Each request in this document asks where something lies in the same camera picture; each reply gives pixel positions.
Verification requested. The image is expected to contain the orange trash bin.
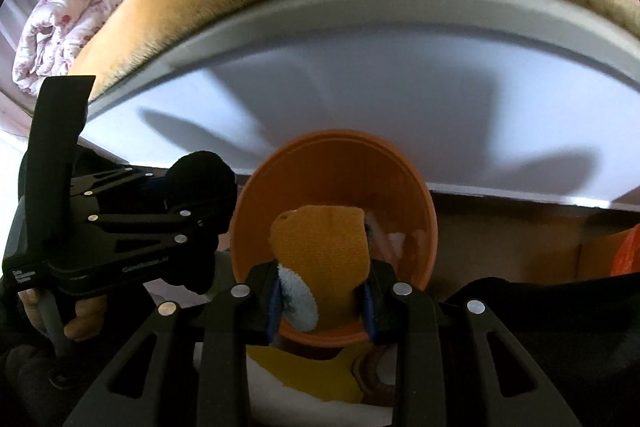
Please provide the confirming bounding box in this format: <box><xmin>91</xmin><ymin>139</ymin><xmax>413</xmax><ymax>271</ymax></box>
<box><xmin>230</xmin><ymin>130</ymin><xmax>437</xmax><ymax>348</ymax></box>

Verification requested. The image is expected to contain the red orange plastic bag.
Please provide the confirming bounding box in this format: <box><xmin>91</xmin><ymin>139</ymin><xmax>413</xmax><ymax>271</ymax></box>
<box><xmin>608</xmin><ymin>225</ymin><xmax>640</xmax><ymax>277</ymax></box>

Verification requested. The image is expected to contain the person left hand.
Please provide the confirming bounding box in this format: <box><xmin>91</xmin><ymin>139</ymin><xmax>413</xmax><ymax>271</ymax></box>
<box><xmin>17</xmin><ymin>288</ymin><xmax>107</xmax><ymax>341</ymax></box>

